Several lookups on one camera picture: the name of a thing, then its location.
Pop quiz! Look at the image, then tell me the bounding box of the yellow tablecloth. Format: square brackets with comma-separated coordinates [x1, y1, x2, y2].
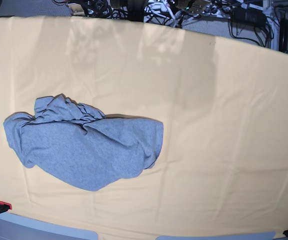
[0, 17, 288, 240]

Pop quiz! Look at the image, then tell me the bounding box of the white power strip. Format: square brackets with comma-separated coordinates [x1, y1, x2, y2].
[143, 0, 179, 28]

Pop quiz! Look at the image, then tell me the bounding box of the black power adapter brick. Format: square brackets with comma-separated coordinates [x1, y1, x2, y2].
[231, 8, 267, 28]

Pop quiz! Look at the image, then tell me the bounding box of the grey t-shirt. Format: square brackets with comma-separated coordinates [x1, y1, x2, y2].
[3, 94, 164, 192]

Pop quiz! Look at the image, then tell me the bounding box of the black caster wheel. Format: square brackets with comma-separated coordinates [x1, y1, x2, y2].
[110, 0, 148, 23]

